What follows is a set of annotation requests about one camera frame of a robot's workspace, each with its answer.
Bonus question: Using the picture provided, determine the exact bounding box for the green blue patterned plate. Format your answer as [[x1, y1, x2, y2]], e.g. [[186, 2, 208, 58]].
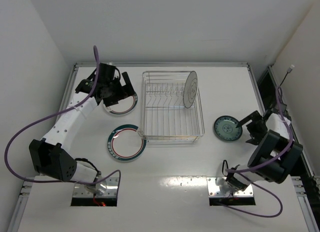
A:
[[213, 115, 243, 142]]

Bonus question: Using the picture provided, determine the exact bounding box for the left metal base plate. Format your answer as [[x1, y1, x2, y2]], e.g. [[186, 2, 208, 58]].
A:
[[72, 177, 119, 198]]

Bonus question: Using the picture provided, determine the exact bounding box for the metal base plate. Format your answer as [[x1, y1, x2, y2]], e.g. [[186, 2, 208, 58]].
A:
[[72, 177, 119, 198], [206, 177, 254, 198]]

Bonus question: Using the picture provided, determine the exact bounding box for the metal wire dish rack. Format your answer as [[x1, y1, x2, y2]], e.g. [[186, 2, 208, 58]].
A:
[[138, 71, 205, 143]]

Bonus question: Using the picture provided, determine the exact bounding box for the green red rimmed plate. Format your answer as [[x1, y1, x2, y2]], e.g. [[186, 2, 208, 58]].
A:
[[103, 94, 138, 116], [106, 124, 147, 162]]

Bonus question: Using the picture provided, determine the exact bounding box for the white grey patterned plate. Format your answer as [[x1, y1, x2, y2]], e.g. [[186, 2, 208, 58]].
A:
[[183, 71, 198, 108]]

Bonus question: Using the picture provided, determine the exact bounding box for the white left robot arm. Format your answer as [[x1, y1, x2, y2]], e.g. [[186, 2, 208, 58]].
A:
[[29, 63, 136, 185]]

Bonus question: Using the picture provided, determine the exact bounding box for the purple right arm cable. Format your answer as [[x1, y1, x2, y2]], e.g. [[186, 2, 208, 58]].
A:
[[219, 86, 294, 218]]

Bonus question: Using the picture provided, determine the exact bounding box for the hanging black usb cable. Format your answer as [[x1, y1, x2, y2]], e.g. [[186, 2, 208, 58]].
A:
[[277, 64, 296, 90]]

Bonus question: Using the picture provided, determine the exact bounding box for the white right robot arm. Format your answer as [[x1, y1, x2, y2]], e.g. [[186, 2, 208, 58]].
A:
[[225, 113, 303, 191]]

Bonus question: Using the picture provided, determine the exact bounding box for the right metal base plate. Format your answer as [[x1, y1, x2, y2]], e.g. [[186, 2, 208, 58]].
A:
[[206, 177, 254, 198]]

